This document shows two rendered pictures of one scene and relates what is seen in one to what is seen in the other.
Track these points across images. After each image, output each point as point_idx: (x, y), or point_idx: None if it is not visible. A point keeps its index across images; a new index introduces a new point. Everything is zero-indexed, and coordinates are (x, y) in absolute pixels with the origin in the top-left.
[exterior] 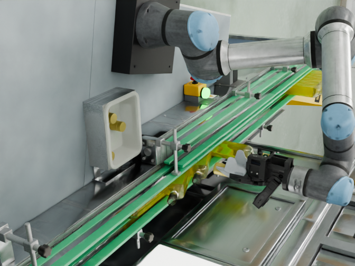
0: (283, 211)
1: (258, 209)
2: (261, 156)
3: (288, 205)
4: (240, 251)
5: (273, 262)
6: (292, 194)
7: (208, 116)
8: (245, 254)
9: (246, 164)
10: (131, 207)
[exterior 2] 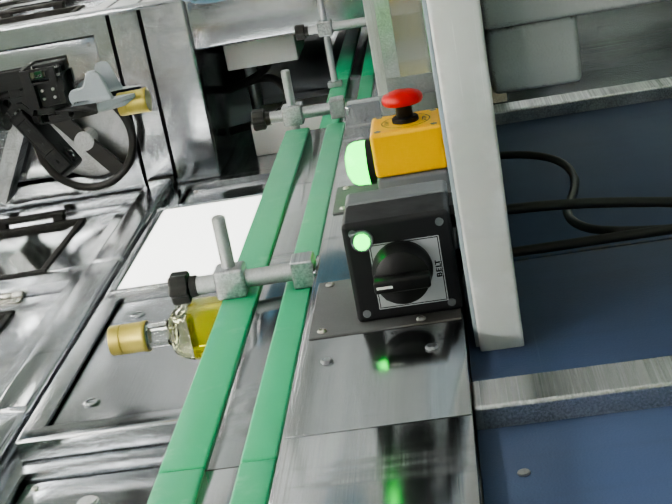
0: (75, 400)
1: (144, 383)
2: (43, 63)
3: (64, 420)
4: (147, 310)
5: (77, 321)
6: (65, 501)
7: (310, 191)
8: (134, 310)
9: (72, 71)
10: None
